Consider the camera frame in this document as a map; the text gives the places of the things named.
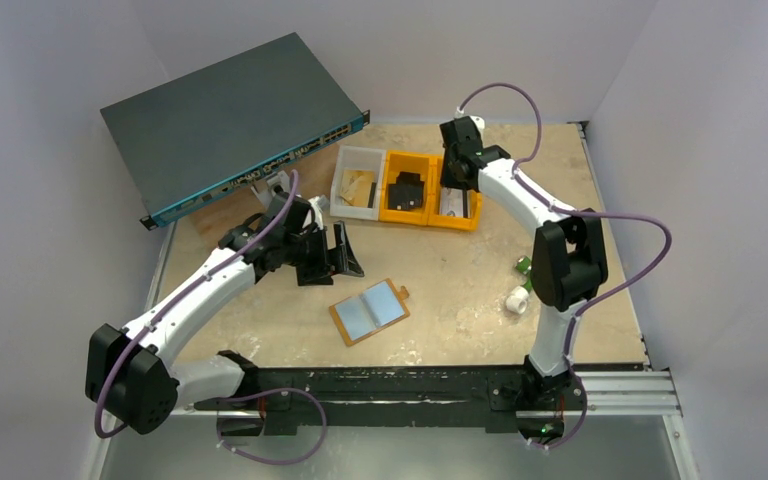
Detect yellow middle bin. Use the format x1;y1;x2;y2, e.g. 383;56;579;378
378;150;442;226

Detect black card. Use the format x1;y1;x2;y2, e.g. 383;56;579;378
387;183;424;211
395;171;424;189

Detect grey network switch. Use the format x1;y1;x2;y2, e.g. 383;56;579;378
100;33;370;230

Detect wooden board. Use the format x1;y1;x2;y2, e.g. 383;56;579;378
189;144;340;256

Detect white plastic bin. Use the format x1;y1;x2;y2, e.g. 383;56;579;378
329;146;387;221

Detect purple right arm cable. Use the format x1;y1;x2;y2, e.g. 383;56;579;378
456;82;674;372

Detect grey metal bracket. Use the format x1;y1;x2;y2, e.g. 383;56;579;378
250;171;290;208

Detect yellow bin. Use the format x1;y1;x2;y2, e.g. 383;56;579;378
427;157;483;231
378;150;442;226

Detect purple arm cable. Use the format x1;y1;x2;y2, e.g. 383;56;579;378
456;82;674;372
93;169;302;441

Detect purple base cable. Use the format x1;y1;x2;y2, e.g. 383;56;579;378
524;367;591;452
215;387;328;468

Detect white plastic cylinder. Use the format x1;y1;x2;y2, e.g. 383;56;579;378
505;285;530;315

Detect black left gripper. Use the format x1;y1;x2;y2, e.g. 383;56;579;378
283;221;361;285

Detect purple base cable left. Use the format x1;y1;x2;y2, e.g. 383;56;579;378
215;387;328;468

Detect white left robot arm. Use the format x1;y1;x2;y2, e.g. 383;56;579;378
85;192;364;438

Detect green object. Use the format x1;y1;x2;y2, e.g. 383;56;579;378
515;256;532;276

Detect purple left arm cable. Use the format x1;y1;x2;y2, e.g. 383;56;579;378
93;169;302;441

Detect yellow leather card holder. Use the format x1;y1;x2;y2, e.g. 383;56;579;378
329;278;410;347

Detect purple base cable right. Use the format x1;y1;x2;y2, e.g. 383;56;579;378
524;367;591;452

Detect yellow right bin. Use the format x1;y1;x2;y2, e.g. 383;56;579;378
427;157;483;231

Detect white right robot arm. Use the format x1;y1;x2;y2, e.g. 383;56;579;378
439;116;608;407

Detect gold cards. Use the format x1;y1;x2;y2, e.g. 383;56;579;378
338;169;377;208

